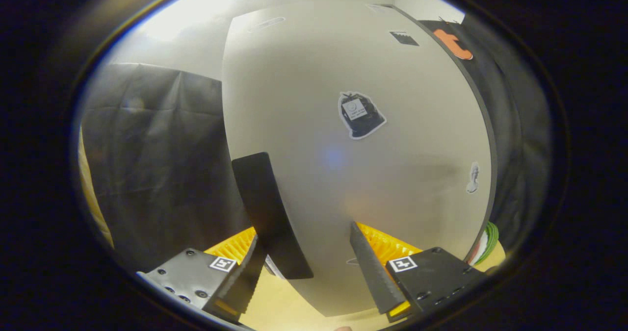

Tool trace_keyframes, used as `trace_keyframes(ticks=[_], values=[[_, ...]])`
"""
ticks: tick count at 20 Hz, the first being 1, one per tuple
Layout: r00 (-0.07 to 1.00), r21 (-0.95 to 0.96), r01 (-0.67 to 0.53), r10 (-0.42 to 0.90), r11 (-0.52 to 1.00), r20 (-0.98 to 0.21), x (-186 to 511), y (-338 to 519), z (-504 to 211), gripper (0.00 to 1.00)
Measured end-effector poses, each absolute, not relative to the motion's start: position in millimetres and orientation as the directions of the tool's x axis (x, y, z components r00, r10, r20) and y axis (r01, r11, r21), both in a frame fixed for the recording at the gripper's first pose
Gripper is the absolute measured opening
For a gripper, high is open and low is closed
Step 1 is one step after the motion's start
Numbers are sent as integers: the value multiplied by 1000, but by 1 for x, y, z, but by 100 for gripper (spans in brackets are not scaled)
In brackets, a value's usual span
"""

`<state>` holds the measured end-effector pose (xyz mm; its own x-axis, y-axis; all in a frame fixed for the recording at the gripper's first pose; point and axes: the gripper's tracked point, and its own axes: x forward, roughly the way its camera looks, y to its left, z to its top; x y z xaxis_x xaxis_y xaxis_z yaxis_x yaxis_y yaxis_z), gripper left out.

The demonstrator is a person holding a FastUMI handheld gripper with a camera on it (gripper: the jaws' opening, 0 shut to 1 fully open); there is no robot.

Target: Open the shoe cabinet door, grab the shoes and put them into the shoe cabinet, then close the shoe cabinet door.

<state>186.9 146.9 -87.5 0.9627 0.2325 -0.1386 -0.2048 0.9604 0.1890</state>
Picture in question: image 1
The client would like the black door handle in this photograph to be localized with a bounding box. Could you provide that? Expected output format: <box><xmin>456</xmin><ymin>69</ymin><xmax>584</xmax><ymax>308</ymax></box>
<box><xmin>232</xmin><ymin>152</ymin><xmax>314</xmax><ymax>280</ymax></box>

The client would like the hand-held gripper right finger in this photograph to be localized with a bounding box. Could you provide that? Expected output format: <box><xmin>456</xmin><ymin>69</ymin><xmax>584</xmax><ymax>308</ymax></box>
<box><xmin>349</xmin><ymin>222</ymin><xmax>489</xmax><ymax>322</ymax></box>

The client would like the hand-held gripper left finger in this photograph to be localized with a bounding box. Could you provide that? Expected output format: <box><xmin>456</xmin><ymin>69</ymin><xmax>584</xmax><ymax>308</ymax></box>
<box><xmin>136</xmin><ymin>233</ymin><xmax>268</xmax><ymax>323</ymax></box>

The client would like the green striped object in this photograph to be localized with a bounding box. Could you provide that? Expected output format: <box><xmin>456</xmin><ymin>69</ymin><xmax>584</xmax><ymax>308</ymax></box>
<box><xmin>469</xmin><ymin>222</ymin><xmax>500</xmax><ymax>266</ymax></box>

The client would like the black backdrop cloth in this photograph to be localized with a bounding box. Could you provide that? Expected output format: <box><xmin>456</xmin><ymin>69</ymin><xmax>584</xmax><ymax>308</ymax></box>
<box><xmin>78</xmin><ymin>15</ymin><xmax>552</xmax><ymax>273</ymax></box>

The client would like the grey shoe cabinet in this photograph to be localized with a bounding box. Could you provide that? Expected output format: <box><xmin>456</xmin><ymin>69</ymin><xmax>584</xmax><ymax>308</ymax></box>
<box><xmin>392</xmin><ymin>4</ymin><xmax>498</xmax><ymax>264</ymax></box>

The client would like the white shoe cabinet door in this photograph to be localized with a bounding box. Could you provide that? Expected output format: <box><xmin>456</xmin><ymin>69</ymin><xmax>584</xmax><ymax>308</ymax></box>
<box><xmin>222</xmin><ymin>0</ymin><xmax>494</xmax><ymax>317</ymax></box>

